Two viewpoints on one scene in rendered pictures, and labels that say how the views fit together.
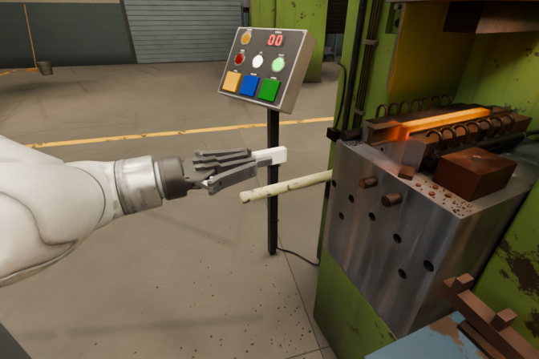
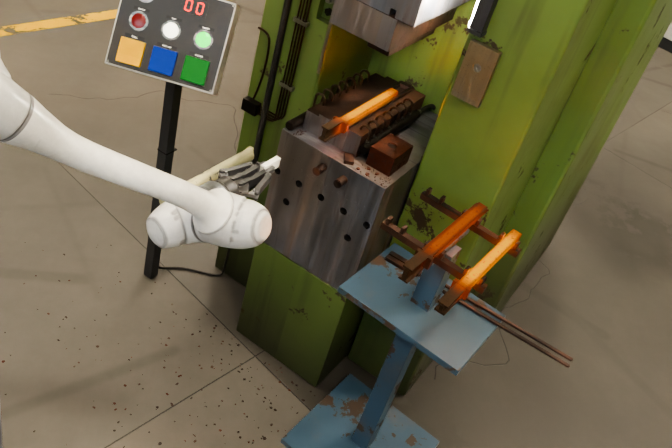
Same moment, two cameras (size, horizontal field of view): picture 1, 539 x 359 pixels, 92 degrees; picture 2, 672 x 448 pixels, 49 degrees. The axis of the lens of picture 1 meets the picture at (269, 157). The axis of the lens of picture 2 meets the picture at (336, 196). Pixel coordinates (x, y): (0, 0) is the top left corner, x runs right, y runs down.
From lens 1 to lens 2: 1.50 m
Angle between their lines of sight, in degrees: 36
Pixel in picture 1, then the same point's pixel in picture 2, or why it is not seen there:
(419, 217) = (359, 192)
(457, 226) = (383, 194)
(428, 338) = (370, 269)
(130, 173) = not seen: hidden behind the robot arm
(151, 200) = not seen: hidden behind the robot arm
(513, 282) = (414, 226)
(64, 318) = not seen: outside the picture
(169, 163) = (230, 184)
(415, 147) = (353, 138)
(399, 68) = (329, 52)
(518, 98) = (417, 73)
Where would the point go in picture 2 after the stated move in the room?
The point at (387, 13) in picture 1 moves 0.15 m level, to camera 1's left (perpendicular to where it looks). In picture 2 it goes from (318, 1) to (275, 2)
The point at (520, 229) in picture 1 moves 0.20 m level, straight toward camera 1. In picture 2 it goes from (416, 188) to (400, 222)
